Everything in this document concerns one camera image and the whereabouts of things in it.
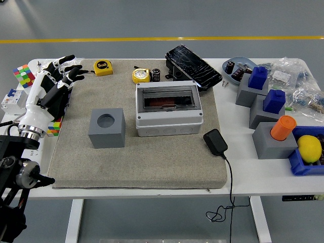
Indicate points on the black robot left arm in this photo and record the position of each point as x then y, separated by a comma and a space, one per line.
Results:
12, 143

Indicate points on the grey block with round hole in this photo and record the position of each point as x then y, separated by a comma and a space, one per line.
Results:
106, 138

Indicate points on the black cloth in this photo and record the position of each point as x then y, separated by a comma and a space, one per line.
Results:
59, 106

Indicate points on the clear plastic bag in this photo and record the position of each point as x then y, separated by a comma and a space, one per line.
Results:
77, 61

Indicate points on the dark parts in bin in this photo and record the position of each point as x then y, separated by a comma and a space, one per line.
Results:
321, 138

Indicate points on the black capacitor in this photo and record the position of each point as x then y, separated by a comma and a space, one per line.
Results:
229, 67
156, 75
238, 73

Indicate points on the blue block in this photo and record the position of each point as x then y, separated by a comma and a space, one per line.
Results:
274, 102
257, 79

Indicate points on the orange cylinder battery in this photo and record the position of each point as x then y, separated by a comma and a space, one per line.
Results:
159, 103
282, 129

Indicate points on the white table leg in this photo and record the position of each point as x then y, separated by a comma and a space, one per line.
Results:
74, 220
262, 220

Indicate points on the yellow tape measure white face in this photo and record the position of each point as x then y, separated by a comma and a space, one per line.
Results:
140, 76

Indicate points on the black power adapter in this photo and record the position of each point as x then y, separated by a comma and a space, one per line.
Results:
215, 141

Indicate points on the blue plastic bin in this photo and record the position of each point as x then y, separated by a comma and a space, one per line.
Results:
301, 167

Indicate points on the white power strip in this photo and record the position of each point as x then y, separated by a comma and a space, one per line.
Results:
35, 157

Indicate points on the clear bag of components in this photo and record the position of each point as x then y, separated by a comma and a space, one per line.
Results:
283, 73
307, 101

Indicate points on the small green part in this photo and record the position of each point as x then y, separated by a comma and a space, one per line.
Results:
288, 108

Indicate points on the white circuit breaker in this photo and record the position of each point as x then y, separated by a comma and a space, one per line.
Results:
11, 101

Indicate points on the blue-grey dish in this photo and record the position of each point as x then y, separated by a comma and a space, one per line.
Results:
243, 60

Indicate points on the grey-brown mat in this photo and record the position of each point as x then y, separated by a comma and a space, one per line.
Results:
139, 162

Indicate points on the small metal clip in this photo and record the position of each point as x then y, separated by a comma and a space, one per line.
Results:
241, 66

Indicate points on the grey enclosure box with lid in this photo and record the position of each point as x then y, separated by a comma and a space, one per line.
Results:
167, 121

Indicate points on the black table control panel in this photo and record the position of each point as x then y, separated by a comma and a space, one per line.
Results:
301, 198

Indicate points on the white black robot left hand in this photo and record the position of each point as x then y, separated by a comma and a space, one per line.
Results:
35, 114

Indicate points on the small colourful puzzle cube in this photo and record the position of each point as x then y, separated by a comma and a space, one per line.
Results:
54, 127

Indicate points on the large colourful puzzle cube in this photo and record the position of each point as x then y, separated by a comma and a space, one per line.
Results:
24, 75

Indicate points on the cracked black phone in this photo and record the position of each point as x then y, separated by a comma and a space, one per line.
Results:
192, 63

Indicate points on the yellow lemon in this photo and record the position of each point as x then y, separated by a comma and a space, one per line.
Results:
309, 148

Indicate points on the grey table base bar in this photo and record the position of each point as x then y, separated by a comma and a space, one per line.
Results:
162, 241

